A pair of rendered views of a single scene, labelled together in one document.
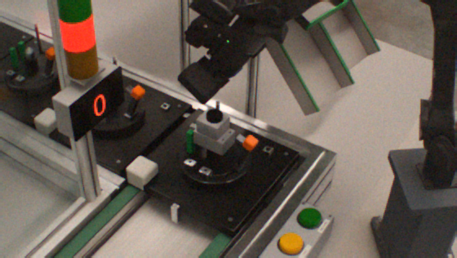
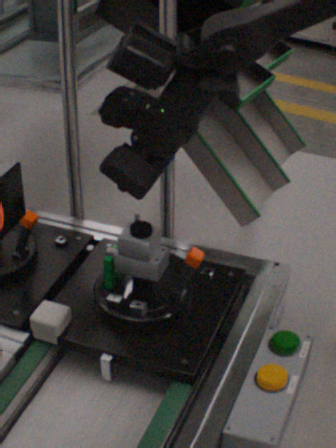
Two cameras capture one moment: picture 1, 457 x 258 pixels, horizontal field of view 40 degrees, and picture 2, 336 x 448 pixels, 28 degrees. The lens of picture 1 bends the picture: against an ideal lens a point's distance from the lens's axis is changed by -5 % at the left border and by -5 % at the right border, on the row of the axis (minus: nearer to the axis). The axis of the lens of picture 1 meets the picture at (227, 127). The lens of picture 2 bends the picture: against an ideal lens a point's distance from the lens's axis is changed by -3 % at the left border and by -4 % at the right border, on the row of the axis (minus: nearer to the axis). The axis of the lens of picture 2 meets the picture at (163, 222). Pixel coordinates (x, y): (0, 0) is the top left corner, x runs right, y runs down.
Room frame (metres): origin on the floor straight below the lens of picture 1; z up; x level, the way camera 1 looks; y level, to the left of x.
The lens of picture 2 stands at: (0.14, 0.14, 1.61)
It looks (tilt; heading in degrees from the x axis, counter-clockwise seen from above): 34 degrees down; 349
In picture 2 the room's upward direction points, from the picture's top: straight up
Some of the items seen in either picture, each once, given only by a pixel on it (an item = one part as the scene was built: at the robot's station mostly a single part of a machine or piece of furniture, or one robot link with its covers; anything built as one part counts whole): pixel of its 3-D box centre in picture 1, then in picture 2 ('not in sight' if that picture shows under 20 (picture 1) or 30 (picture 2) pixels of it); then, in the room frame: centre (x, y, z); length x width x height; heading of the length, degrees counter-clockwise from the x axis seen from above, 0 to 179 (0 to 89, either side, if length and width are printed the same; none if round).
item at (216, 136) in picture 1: (210, 126); (134, 246); (0.90, 0.03, 1.06); 0.08 x 0.04 x 0.07; 59
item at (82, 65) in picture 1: (81, 56); not in sight; (0.79, 0.22, 1.28); 0.05 x 0.05 x 0.05
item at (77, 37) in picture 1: (77, 29); not in sight; (0.79, 0.22, 1.33); 0.05 x 0.05 x 0.05
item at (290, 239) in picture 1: (290, 244); (272, 378); (0.71, -0.11, 0.96); 0.04 x 0.04 x 0.02
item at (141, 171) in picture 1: (142, 173); (51, 322); (0.86, 0.16, 0.97); 0.05 x 0.05 x 0.04; 58
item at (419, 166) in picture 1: (440, 162); not in sight; (0.79, -0.37, 1.09); 0.07 x 0.07 x 0.06; 6
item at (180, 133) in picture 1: (214, 166); (143, 303); (0.89, 0.02, 0.96); 0.24 x 0.24 x 0.02; 58
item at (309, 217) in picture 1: (309, 219); (285, 344); (0.77, -0.15, 0.96); 0.04 x 0.04 x 0.02
